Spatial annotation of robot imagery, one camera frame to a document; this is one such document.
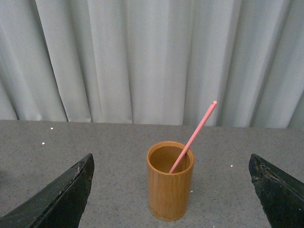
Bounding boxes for white pleated curtain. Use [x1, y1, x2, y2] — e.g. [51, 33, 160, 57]
[0, 0, 304, 129]

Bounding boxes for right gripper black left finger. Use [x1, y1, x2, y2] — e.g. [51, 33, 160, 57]
[0, 153, 95, 228]

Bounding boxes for bamboo chopstick holder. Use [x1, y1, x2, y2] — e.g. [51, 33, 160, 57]
[146, 141, 195, 221]

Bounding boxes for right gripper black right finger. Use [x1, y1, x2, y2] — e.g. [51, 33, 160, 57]
[248, 154, 304, 228]

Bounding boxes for pink chopstick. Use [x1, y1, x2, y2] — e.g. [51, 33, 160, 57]
[169, 101, 218, 174]

